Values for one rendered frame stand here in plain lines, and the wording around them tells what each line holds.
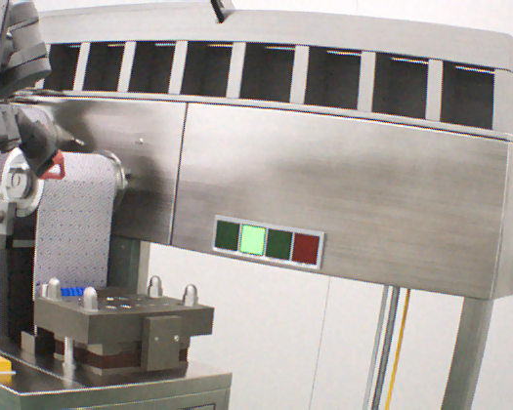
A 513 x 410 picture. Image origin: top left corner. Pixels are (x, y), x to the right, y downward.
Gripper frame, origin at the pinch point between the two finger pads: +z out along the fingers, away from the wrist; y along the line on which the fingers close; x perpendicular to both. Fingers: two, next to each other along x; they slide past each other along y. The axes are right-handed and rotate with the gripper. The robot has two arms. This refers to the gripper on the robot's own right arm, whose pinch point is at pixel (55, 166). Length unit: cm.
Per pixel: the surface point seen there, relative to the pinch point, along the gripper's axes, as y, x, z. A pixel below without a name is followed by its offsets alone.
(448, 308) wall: -32, 61, 263
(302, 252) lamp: 33, 26, 29
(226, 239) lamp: 18.1, 16.2, 31.0
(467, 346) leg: 66, 40, 46
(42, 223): 3.2, -9.9, 6.4
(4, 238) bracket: 0.3, -19.2, 4.7
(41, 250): 6.2, -13.8, 9.0
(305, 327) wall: -81, 8, 279
